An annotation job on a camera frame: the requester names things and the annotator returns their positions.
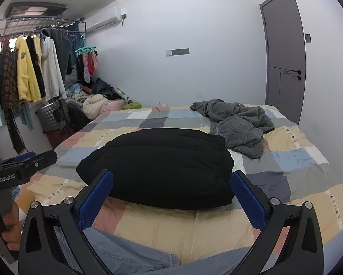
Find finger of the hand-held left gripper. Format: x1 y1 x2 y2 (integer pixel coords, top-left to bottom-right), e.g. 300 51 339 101
0 151 37 169
19 150 58 178

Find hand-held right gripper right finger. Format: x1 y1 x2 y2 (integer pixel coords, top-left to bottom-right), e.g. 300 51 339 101
230 170 324 275

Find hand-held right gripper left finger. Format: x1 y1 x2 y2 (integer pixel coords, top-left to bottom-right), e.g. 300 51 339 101
18 170 114 275

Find black puffer jacket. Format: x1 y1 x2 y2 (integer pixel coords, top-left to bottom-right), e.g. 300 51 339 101
76 128 235 210

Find hanging clothes on rack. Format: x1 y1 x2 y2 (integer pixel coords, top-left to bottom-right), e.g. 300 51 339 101
0 38 27 155

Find pile of mixed clothes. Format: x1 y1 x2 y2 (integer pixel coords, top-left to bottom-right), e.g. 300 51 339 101
65 74 132 121

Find metal clothes rack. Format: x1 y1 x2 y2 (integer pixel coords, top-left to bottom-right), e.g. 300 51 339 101
0 17 87 39

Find person's left hand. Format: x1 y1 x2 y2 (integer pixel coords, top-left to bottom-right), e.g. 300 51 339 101
0 202 25 251

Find teal hanging garment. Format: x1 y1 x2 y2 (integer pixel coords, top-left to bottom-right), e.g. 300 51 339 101
17 103 36 132

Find grey suitcase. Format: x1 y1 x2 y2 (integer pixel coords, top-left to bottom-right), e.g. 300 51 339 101
35 100 72 134

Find patchwork bed blanket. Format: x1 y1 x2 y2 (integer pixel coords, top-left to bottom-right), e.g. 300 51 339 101
11 104 343 267

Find person's blue jeans legs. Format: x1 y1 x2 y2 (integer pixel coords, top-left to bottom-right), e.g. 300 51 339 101
53 226 264 275

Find grey fleece robe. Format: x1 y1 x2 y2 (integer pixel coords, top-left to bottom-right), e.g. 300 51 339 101
190 99 275 159

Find cream plush jacket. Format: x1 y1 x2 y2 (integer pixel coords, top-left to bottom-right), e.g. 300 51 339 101
82 94 109 119

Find yellow fleece jacket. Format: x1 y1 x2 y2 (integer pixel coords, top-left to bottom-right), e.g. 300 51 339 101
14 35 43 104

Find teal clip hanger with socks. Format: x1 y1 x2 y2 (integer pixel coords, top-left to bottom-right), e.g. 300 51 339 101
75 46 100 83

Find dark grey hanging pants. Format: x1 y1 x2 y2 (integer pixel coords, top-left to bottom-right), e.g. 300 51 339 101
42 28 74 78

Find grey ceiling panel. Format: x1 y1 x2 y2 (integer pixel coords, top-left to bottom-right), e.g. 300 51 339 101
4 3 69 19

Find white air conditioner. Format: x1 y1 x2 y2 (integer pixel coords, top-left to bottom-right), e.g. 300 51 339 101
86 6 123 32

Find grey door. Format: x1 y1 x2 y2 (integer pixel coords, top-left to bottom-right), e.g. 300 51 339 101
259 0 307 125

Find black door handle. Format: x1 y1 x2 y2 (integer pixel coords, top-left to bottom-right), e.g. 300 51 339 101
283 69 302 81

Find grey and white switch panel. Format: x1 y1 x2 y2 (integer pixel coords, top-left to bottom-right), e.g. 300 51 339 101
165 48 190 56

